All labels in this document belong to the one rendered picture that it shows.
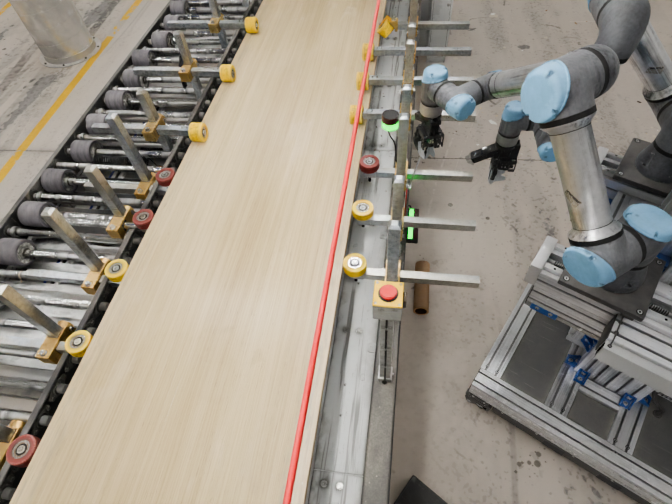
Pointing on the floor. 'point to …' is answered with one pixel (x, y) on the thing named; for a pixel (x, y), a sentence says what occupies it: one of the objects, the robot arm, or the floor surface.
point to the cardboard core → (421, 291)
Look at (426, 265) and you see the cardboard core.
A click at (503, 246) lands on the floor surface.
